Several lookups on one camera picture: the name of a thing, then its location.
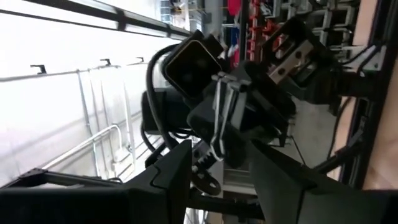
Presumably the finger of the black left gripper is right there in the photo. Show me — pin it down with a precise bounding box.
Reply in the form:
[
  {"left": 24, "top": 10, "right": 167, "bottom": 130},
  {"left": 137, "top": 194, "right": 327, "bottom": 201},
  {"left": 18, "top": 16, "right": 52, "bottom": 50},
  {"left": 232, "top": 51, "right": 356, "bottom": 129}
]
[
  {"left": 223, "top": 130, "right": 250, "bottom": 169},
  {"left": 211, "top": 71, "right": 251, "bottom": 95}
]

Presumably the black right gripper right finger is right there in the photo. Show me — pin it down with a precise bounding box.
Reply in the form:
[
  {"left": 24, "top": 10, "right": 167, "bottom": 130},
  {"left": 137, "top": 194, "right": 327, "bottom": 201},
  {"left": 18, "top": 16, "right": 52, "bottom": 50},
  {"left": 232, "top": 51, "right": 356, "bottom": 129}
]
[{"left": 248, "top": 139, "right": 398, "bottom": 224}]

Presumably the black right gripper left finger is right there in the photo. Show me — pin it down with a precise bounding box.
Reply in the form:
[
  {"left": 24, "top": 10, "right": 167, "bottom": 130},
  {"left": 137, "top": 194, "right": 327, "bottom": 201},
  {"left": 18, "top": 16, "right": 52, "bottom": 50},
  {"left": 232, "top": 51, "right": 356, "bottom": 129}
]
[{"left": 0, "top": 139, "right": 193, "bottom": 224}]

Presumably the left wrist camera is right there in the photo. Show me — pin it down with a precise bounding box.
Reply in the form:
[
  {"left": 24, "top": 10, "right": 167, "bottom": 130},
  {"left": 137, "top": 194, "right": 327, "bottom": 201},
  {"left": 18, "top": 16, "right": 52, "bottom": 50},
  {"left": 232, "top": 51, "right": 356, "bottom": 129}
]
[{"left": 162, "top": 30, "right": 224, "bottom": 101}]

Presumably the silver arm base bracket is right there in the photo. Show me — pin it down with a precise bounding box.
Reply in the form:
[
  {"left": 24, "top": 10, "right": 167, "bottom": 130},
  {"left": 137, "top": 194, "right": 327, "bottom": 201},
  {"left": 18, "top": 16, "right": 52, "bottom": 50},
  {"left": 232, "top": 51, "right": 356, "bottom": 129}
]
[{"left": 362, "top": 45, "right": 388, "bottom": 72}]

